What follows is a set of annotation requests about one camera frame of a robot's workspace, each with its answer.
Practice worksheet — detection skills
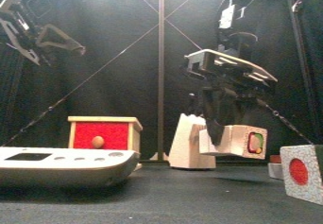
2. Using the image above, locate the wooden block with red-green face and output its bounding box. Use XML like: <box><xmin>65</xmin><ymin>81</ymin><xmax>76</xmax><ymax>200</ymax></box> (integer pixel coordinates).
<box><xmin>197</xmin><ymin>124</ymin><xmax>268</xmax><ymax>161</ymax></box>

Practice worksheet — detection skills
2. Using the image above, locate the white and grey scale device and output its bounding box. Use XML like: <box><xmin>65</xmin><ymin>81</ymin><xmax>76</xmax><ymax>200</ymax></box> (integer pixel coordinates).
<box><xmin>0</xmin><ymin>146</ymin><xmax>141</xmax><ymax>190</ymax></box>

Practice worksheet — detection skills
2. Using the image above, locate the wooden box with red drawer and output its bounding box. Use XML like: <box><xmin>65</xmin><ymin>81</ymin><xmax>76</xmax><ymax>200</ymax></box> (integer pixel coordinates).
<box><xmin>67</xmin><ymin>115</ymin><xmax>145</xmax><ymax>172</ymax></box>

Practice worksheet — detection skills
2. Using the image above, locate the small toy nigiri red topping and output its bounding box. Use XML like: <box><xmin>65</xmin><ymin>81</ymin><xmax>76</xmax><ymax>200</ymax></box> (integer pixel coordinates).
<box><xmin>267</xmin><ymin>154</ymin><xmax>286</xmax><ymax>181</ymax></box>

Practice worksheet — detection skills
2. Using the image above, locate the slanted black frame post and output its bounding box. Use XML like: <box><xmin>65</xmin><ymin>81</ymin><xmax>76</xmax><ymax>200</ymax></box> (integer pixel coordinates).
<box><xmin>284</xmin><ymin>0</ymin><xmax>323</xmax><ymax>142</ymax></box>

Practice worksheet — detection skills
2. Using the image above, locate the diagonal brace wire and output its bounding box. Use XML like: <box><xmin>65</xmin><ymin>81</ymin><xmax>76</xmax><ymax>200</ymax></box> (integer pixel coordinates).
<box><xmin>121</xmin><ymin>0</ymin><xmax>315</xmax><ymax>146</ymax></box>
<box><xmin>0</xmin><ymin>0</ymin><xmax>212</xmax><ymax>148</ymax></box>

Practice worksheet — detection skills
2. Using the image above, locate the toy sushi roll red centre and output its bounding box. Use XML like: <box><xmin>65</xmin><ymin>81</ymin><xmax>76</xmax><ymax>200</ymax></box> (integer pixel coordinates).
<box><xmin>279</xmin><ymin>144</ymin><xmax>323</xmax><ymax>206</ymax></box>

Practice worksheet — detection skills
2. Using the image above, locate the vertical metal frame pole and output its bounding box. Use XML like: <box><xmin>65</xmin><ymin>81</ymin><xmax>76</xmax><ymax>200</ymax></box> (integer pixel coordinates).
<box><xmin>156</xmin><ymin>0</ymin><xmax>167</xmax><ymax>164</ymax></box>

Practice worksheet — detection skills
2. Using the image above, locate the white wooden toy block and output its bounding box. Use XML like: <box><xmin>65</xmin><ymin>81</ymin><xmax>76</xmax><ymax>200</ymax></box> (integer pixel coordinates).
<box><xmin>167</xmin><ymin>112</ymin><xmax>219</xmax><ymax>171</ymax></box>

